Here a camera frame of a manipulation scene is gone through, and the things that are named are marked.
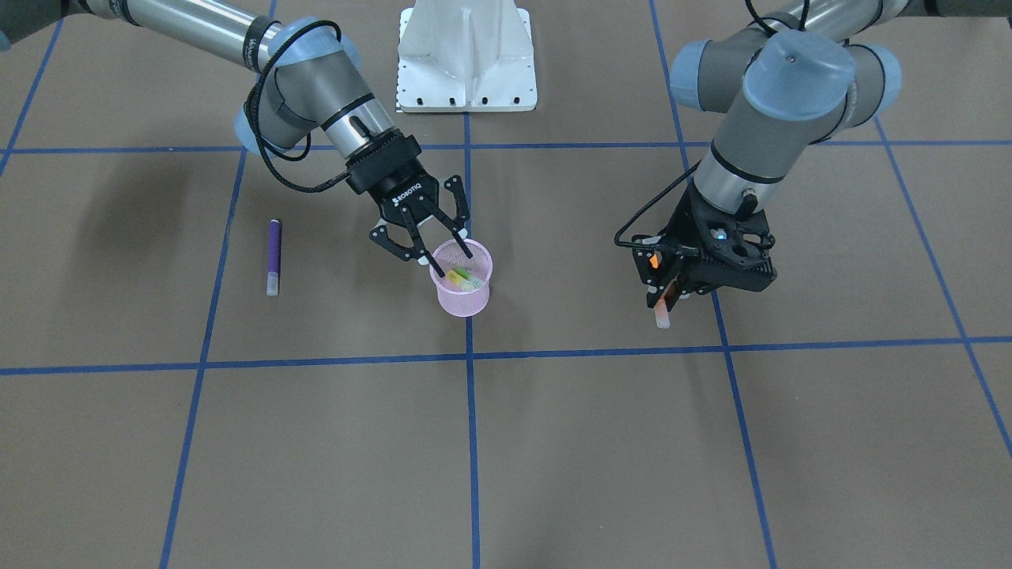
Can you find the purple marker pen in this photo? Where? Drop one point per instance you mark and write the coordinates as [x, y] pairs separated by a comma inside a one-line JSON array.
[[273, 273]]

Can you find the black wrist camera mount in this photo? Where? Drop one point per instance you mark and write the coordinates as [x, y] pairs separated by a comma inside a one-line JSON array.
[[741, 243]]

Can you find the orange marker pen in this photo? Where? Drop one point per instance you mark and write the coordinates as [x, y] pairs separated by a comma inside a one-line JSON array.
[[657, 266]]

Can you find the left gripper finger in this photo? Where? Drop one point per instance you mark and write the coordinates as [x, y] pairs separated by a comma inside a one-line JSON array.
[[662, 291]]

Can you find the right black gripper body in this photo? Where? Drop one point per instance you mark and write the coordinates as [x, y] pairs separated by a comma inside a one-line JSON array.
[[401, 188]]

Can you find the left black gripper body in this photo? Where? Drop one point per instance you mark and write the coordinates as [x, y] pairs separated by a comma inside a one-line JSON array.
[[686, 224]]

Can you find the green marker pen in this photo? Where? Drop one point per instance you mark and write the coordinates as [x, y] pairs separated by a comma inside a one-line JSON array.
[[478, 283]]

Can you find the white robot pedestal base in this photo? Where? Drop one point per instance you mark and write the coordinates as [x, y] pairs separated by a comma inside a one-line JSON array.
[[465, 57]]

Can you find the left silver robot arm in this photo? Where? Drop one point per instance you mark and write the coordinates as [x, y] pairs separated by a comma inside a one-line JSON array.
[[790, 79]]

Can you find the pink mesh pen holder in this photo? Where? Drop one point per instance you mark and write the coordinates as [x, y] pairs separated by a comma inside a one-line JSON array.
[[454, 302]]

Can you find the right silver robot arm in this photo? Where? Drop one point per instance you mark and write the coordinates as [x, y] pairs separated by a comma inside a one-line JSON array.
[[307, 80]]

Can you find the yellow marker pen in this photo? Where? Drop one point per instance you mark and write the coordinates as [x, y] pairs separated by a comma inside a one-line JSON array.
[[459, 281]]

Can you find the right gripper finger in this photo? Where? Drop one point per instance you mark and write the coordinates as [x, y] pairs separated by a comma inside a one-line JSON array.
[[457, 224], [416, 251]]

